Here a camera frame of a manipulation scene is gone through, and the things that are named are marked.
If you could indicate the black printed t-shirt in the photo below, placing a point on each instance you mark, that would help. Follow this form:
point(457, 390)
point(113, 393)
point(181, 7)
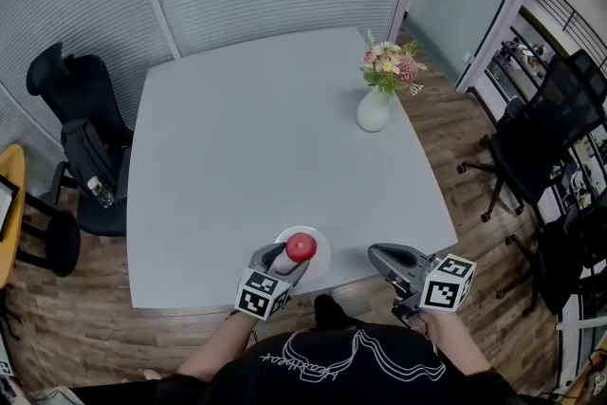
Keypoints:
point(332, 374)

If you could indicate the clear water bottle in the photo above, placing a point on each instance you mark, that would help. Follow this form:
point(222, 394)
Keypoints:
point(100, 192)

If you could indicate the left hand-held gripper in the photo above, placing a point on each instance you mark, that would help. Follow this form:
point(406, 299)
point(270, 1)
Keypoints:
point(261, 296)

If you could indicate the red apple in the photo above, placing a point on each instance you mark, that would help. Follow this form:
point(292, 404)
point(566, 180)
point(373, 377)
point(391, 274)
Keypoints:
point(301, 246)

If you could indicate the pink and yellow flower bouquet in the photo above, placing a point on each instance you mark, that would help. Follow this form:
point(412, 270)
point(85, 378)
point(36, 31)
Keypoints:
point(389, 64)

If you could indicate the person's right forearm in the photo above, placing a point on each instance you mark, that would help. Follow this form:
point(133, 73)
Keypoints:
point(455, 341)

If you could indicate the white round plate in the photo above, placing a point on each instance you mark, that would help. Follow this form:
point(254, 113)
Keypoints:
point(323, 251)

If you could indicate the black mesh office chair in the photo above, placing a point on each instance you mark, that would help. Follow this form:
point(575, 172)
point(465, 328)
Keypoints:
point(564, 261)
point(545, 142)

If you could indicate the white ceramic vase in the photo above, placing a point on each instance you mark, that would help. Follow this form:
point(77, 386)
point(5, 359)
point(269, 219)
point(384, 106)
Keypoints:
point(373, 111)

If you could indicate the person's leg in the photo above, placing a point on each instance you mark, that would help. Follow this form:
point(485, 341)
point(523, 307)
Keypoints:
point(334, 310)

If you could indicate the cluttered shelf rack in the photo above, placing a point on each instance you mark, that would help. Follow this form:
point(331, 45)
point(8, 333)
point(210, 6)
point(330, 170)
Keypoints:
point(526, 57)

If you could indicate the black metal railing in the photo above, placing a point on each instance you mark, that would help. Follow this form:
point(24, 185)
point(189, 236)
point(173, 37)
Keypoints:
point(569, 14)

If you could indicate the black high-back office chair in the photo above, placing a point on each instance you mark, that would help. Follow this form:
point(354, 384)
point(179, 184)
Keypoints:
point(85, 85)

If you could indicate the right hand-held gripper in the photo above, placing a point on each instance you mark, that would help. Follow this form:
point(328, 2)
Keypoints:
point(446, 284)

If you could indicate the person's left forearm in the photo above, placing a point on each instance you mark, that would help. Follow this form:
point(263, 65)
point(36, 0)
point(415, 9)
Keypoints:
point(218, 346)

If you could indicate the black backpack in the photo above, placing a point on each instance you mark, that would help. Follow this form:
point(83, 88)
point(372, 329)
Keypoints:
point(87, 152)

